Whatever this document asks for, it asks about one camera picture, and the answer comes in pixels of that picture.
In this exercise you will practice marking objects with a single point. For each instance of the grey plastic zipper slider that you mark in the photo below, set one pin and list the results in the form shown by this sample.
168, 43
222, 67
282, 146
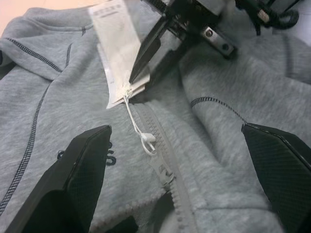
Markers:
164, 171

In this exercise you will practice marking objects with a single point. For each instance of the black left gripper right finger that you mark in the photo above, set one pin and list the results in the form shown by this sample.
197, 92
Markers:
284, 174

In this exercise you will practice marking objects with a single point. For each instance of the grey zip-up jacket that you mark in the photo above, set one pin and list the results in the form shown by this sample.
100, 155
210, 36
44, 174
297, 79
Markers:
213, 126

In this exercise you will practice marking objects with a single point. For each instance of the white printed paper tag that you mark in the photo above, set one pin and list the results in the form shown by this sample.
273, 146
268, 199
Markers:
116, 34

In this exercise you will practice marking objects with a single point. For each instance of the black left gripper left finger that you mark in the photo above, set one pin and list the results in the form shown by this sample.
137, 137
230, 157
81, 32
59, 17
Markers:
70, 184

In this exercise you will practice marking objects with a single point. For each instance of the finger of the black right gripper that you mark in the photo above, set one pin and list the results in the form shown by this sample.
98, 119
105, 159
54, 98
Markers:
167, 64
148, 51

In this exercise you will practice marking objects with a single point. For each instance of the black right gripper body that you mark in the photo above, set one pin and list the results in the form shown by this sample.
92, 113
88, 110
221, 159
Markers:
194, 26

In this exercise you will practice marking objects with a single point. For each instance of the cream paper tag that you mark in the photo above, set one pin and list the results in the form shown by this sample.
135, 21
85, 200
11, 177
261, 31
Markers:
121, 85

